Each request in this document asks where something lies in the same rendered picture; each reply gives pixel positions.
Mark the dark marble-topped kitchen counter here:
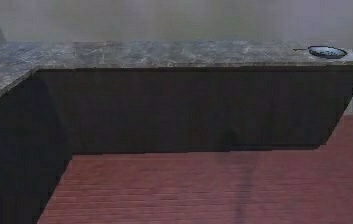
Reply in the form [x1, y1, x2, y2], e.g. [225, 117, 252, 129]
[0, 40, 353, 224]

